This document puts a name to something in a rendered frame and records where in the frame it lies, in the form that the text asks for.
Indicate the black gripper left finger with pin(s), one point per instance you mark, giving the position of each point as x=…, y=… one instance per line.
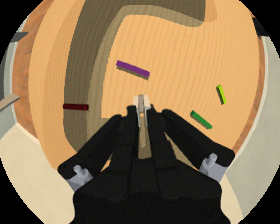
x=97, y=150

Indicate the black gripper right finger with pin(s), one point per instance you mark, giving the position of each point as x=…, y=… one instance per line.
x=207, y=156

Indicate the purple rod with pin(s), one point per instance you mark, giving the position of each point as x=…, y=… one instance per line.
x=132, y=68

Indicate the dark red rod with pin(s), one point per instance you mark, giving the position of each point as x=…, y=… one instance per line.
x=76, y=106

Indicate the dark green rod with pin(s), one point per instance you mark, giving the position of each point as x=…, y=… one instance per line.
x=202, y=120

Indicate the lime green rod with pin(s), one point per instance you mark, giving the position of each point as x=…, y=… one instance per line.
x=221, y=93

